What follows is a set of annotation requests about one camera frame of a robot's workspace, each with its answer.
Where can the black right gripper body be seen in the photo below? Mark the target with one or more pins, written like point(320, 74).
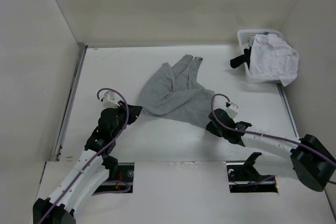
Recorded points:
point(217, 131)

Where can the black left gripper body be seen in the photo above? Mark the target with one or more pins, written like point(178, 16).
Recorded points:
point(123, 113)

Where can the grey tank top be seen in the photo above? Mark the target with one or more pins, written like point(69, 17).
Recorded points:
point(174, 93)

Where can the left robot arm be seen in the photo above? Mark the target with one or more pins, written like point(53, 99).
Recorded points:
point(94, 166)

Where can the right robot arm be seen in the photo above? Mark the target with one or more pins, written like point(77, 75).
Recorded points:
point(305, 159)

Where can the black tank top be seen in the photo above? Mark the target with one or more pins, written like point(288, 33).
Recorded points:
point(244, 58)

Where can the white tank top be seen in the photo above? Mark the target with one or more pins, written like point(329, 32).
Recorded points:
point(272, 58)

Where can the white plastic laundry basket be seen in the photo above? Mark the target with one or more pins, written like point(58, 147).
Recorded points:
point(244, 37)

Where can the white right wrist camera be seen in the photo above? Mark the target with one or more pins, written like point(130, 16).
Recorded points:
point(231, 109)

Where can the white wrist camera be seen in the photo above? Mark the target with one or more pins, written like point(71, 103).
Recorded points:
point(231, 109)
point(108, 100)

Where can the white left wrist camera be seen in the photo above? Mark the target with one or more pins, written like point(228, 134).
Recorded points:
point(108, 100)

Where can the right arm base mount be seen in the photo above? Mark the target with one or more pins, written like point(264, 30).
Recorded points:
point(244, 178)

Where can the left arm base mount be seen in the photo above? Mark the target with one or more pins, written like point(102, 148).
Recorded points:
point(120, 179)

